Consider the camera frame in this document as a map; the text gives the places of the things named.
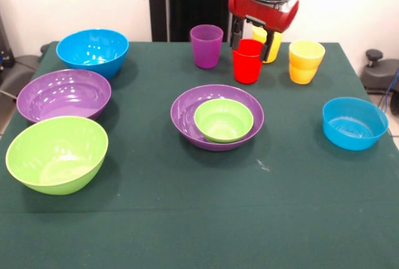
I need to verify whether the large green bowl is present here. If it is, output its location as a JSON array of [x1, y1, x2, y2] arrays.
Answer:
[[5, 116, 109, 196]]

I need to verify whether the black equipment rack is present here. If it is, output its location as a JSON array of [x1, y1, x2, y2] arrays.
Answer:
[[0, 13, 15, 73]]

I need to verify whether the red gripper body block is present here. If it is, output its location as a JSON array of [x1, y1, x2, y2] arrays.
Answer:
[[228, 0, 300, 33]]

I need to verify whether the small blue bowl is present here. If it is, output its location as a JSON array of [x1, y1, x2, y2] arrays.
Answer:
[[322, 97, 390, 151]]

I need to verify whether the large blue bowl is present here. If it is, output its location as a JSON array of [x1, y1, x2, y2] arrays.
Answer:
[[55, 29, 130, 80]]

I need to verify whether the blue floor cable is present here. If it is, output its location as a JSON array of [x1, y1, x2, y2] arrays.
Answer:
[[382, 66, 399, 108]]

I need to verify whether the grey pedestal foot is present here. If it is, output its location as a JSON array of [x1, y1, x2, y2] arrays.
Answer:
[[0, 54, 40, 95], [360, 49, 399, 95]]

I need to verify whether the red cup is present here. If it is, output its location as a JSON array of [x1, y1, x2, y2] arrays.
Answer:
[[232, 39, 265, 85]]

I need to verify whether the purple bowl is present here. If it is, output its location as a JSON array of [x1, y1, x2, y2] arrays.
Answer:
[[170, 83, 265, 151], [16, 68, 112, 123]]

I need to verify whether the dark green tablecloth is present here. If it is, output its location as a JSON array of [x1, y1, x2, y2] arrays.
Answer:
[[0, 40, 399, 269]]

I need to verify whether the yellow cup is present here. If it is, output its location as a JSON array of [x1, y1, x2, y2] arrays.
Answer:
[[251, 27, 283, 64], [288, 40, 326, 85]]

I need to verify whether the purple cup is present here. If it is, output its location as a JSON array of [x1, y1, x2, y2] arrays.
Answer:
[[190, 24, 224, 70]]

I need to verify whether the small green bowl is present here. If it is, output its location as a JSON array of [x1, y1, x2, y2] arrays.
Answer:
[[193, 98, 254, 144]]

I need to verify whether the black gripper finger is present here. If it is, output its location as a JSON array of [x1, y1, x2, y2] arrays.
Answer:
[[229, 16, 244, 50], [260, 28, 277, 64]]

